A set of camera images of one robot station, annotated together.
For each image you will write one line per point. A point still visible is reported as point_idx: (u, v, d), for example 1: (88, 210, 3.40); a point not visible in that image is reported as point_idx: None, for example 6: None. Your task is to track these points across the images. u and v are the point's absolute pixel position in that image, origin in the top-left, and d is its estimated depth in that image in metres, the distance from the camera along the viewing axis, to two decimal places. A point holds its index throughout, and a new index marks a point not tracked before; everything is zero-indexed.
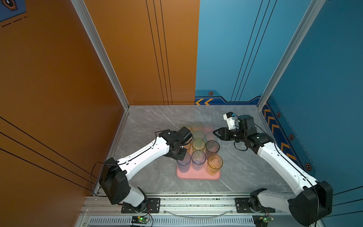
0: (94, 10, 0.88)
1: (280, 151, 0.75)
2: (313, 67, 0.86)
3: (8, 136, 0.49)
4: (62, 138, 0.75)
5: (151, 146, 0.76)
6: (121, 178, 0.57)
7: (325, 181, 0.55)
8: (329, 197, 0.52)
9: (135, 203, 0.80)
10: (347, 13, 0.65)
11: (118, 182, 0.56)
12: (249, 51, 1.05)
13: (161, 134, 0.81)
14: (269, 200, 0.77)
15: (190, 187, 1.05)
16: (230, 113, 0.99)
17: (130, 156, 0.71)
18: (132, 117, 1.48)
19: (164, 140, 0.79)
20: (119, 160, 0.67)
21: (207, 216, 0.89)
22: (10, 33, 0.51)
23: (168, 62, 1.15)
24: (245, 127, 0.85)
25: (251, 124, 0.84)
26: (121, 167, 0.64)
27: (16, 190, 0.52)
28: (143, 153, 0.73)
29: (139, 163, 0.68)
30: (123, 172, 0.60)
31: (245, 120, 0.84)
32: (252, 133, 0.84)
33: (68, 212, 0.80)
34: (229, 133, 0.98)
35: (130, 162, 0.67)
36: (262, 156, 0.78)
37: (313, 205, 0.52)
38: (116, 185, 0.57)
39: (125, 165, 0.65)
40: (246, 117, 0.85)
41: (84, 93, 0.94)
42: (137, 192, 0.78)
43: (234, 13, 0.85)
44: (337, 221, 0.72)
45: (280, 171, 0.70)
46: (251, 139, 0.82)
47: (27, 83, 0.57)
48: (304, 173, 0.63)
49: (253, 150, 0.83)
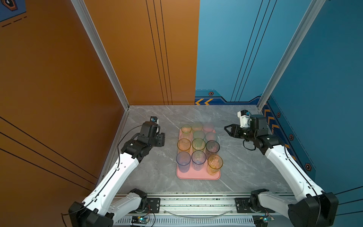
0: (94, 10, 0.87)
1: (289, 155, 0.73)
2: (313, 67, 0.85)
3: (9, 136, 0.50)
4: (62, 138, 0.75)
5: (116, 169, 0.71)
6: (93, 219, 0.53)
7: (331, 192, 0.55)
8: (333, 208, 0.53)
9: (135, 205, 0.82)
10: (346, 14, 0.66)
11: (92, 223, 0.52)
12: (249, 52, 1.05)
13: (124, 149, 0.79)
14: (269, 201, 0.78)
15: (190, 187, 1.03)
16: (245, 111, 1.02)
17: (96, 190, 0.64)
18: (132, 117, 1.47)
19: (128, 154, 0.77)
20: (85, 200, 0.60)
21: (207, 216, 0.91)
22: (10, 34, 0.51)
23: (168, 62, 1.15)
24: (256, 126, 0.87)
25: (262, 124, 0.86)
26: (89, 206, 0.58)
27: (17, 190, 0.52)
28: (110, 180, 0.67)
29: (108, 193, 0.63)
30: (93, 212, 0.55)
31: (257, 119, 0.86)
32: (263, 133, 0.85)
33: (69, 213, 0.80)
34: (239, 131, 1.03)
35: (98, 196, 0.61)
36: (269, 158, 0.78)
37: (314, 213, 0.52)
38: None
39: (93, 202, 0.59)
40: (260, 117, 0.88)
41: (83, 93, 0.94)
42: (127, 205, 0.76)
43: (234, 13, 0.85)
44: (337, 221, 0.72)
45: (285, 175, 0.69)
46: (261, 139, 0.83)
47: (26, 83, 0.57)
48: (310, 181, 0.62)
49: (261, 151, 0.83)
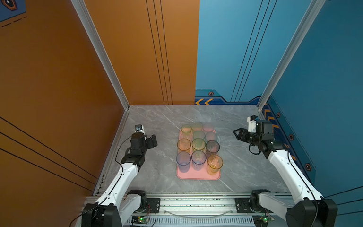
0: (94, 10, 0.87)
1: (292, 160, 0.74)
2: (313, 67, 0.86)
3: (9, 136, 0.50)
4: (62, 138, 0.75)
5: (121, 172, 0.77)
6: (112, 212, 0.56)
7: (331, 199, 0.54)
8: (331, 215, 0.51)
9: (136, 205, 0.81)
10: (346, 14, 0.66)
11: (111, 214, 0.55)
12: (249, 52, 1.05)
13: (123, 161, 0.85)
14: (269, 203, 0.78)
15: (190, 187, 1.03)
16: (254, 117, 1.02)
17: (106, 191, 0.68)
18: (132, 117, 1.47)
19: (129, 163, 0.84)
20: (98, 200, 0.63)
21: (207, 216, 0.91)
22: (10, 34, 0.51)
23: (168, 62, 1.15)
24: (262, 131, 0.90)
25: (267, 128, 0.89)
26: (105, 203, 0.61)
27: (16, 190, 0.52)
28: (118, 181, 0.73)
29: (120, 190, 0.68)
30: (110, 206, 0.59)
31: (263, 124, 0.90)
32: (268, 138, 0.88)
33: (69, 213, 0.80)
34: (246, 135, 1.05)
35: (110, 194, 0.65)
36: (272, 161, 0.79)
37: (310, 216, 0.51)
38: (109, 219, 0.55)
39: (108, 199, 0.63)
40: (265, 121, 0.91)
41: (83, 93, 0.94)
42: (129, 206, 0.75)
43: (234, 13, 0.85)
44: (337, 221, 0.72)
45: (285, 178, 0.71)
46: (265, 143, 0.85)
47: (26, 83, 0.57)
48: (310, 186, 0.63)
49: (264, 154, 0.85)
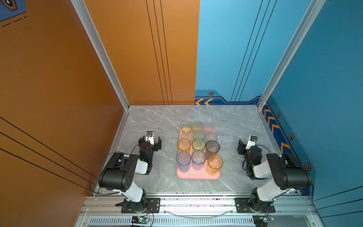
0: (94, 10, 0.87)
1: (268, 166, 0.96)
2: (313, 66, 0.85)
3: (8, 136, 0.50)
4: (62, 138, 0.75)
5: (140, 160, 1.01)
6: (135, 155, 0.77)
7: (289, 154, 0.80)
8: (293, 158, 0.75)
9: (137, 198, 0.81)
10: (346, 14, 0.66)
11: (134, 156, 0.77)
12: (249, 51, 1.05)
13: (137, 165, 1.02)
14: (266, 190, 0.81)
15: (190, 187, 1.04)
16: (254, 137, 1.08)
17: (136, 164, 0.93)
18: (132, 117, 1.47)
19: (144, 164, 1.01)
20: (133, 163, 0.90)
21: (207, 216, 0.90)
22: (9, 33, 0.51)
23: (168, 62, 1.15)
24: (251, 158, 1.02)
25: (256, 158, 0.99)
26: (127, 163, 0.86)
27: (16, 190, 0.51)
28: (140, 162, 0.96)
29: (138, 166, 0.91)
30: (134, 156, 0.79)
31: (254, 155, 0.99)
32: (255, 163, 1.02)
33: (68, 213, 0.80)
34: (243, 149, 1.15)
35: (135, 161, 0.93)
36: (256, 172, 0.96)
37: (277, 159, 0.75)
38: (133, 159, 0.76)
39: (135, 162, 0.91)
40: (257, 152, 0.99)
41: (83, 93, 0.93)
42: (133, 190, 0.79)
43: (235, 13, 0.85)
44: (339, 221, 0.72)
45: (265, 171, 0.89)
46: (250, 169, 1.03)
47: (25, 83, 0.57)
48: None
49: (247, 173, 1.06)
